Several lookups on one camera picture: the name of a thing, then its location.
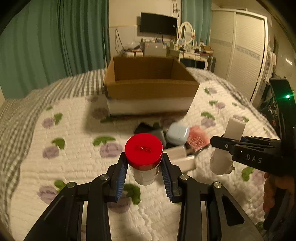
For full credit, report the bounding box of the white oval mirror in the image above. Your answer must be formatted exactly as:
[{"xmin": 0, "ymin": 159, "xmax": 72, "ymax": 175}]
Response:
[{"xmin": 177, "ymin": 21, "xmax": 195, "ymax": 45}]

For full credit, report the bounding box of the green curtain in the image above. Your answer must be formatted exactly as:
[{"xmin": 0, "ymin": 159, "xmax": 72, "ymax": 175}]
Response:
[
  {"xmin": 182, "ymin": 0, "xmax": 212, "ymax": 45},
  {"xmin": 1, "ymin": 1, "xmax": 110, "ymax": 99}
]

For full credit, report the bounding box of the black rectangular box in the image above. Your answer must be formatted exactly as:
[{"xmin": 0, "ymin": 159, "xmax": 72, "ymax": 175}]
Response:
[{"xmin": 133, "ymin": 122, "xmax": 160, "ymax": 135}]

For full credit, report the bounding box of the white square bottle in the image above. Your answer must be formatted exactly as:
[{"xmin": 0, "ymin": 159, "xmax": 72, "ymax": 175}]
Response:
[{"xmin": 164, "ymin": 145, "xmax": 196, "ymax": 173}]

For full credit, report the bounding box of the person right hand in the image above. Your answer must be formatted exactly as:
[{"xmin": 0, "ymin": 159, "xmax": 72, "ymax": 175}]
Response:
[{"xmin": 262, "ymin": 173, "xmax": 295, "ymax": 213}]

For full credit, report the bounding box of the white cylindrical bottle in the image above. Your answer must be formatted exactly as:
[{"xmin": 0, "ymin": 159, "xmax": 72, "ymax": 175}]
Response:
[{"xmin": 210, "ymin": 118, "xmax": 245, "ymax": 175}]

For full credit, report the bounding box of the green curtain right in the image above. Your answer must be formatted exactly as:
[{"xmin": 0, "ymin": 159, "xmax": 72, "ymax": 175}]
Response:
[{"xmin": 182, "ymin": 0, "xmax": 212, "ymax": 45}]

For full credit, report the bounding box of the white floral quilt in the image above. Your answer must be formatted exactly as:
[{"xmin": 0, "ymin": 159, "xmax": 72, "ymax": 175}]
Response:
[{"xmin": 10, "ymin": 78, "xmax": 276, "ymax": 240}]

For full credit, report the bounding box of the brown cardboard box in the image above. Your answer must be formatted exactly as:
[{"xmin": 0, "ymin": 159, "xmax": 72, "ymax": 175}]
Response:
[{"xmin": 104, "ymin": 56, "xmax": 199, "ymax": 116}]

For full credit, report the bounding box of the pink fluffy item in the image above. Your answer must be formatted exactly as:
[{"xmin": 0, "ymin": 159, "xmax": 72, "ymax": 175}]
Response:
[{"xmin": 187, "ymin": 126, "xmax": 210, "ymax": 152}]

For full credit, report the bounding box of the light blue earbuds case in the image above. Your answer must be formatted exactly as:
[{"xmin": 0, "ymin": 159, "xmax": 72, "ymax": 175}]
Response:
[{"xmin": 166, "ymin": 123, "xmax": 190, "ymax": 146}]

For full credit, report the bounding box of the white suitcase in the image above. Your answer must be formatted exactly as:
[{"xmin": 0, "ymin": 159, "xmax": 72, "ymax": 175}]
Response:
[{"xmin": 124, "ymin": 50, "xmax": 144, "ymax": 57}]

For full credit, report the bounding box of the black wall television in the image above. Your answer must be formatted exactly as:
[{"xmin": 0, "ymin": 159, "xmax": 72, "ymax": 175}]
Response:
[{"xmin": 140, "ymin": 13, "xmax": 178, "ymax": 36}]

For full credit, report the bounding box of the white louvered wardrobe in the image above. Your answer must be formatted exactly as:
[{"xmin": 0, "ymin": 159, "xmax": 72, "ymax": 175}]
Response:
[{"xmin": 210, "ymin": 9, "xmax": 268, "ymax": 103}]

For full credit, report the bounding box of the green curtain left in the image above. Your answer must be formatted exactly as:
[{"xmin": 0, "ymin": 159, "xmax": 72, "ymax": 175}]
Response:
[{"xmin": 1, "ymin": 1, "xmax": 110, "ymax": 99}]

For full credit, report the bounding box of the grey checkered bedsheet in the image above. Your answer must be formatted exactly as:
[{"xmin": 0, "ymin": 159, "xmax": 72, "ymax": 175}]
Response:
[{"xmin": 1, "ymin": 68, "xmax": 264, "ymax": 231}]

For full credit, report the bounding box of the white bottle red cap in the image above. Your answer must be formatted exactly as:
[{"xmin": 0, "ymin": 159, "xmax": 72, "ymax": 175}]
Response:
[{"xmin": 125, "ymin": 133, "xmax": 163, "ymax": 186}]

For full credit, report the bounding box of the white dressing table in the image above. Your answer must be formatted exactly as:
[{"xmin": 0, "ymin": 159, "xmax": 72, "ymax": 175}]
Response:
[{"xmin": 167, "ymin": 49, "xmax": 209, "ymax": 70}]

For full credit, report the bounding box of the grey rectangular case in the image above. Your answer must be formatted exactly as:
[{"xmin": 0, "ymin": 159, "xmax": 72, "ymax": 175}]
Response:
[{"xmin": 149, "ymin": 128, "xmax": 167, "ymax": 149}]

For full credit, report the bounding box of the silver mini fridge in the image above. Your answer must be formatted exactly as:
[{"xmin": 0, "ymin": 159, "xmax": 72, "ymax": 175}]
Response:
[{"xmin": 144, "ymin": 42, "xmax": 167, "ymax": 57}]

